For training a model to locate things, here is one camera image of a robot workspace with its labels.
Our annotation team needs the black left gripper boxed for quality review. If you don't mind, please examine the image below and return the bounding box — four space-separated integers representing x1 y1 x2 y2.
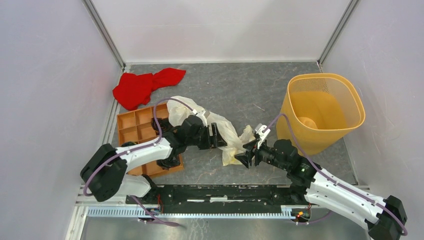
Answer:
186 122 227 150

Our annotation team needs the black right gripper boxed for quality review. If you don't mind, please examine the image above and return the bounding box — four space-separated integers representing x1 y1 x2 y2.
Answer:
233 137 289 172

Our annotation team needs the cream plastic trash bag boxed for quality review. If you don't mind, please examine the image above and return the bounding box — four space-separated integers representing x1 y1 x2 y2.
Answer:
166 95 254 166

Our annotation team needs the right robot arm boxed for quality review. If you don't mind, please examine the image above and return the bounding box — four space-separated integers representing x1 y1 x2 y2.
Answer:
235 139 408 240

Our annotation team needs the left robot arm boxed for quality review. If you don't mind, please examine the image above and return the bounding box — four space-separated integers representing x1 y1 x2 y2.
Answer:
80 115 228 204

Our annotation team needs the yellow mesh trash bin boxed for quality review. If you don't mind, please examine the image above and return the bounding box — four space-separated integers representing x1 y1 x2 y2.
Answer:
276 73 366 156

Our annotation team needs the black rolled bag lower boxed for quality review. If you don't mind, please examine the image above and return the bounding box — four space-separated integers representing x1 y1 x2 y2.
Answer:
156 155 181 170

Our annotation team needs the black rolled bag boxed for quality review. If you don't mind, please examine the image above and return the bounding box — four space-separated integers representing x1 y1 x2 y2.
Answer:
156 155 181 170
150 117 173 134

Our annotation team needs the black rolled bag upper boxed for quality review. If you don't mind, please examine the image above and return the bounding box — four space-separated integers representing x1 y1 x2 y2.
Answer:
150 117 173 134

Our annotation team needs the orange compartment tray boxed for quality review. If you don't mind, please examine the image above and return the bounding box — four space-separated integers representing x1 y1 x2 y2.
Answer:
113 106 184 178

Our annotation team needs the dark blue-yellow rolled bag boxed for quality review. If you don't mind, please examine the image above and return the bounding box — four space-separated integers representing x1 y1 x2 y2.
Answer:
121 141 138 147

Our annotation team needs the red cloth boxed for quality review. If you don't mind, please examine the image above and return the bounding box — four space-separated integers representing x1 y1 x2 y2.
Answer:
112 67 186 111

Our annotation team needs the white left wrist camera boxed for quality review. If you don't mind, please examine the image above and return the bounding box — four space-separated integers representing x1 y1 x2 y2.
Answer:
191 109 210 126

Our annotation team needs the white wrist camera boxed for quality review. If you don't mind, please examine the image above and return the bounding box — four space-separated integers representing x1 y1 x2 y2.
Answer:
254 123 271 149
191 109 210 126

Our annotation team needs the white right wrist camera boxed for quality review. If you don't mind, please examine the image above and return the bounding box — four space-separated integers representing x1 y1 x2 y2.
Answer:
254 123 271 149

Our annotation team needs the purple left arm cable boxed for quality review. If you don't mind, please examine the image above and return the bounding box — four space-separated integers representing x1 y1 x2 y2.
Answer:
82 97 200 197

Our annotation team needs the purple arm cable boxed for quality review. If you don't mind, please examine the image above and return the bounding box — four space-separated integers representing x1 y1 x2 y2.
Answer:
82 97 200 197
266 113 409 237

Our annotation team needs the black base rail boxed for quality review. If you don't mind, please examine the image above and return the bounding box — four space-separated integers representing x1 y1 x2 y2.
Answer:
125 184 309 214

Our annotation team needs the white slotted cable duct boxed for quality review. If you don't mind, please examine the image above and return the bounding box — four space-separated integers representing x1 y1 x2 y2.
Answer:
87 206 295 220

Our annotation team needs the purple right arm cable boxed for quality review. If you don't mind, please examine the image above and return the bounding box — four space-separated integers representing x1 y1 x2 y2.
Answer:
266 113 409 237

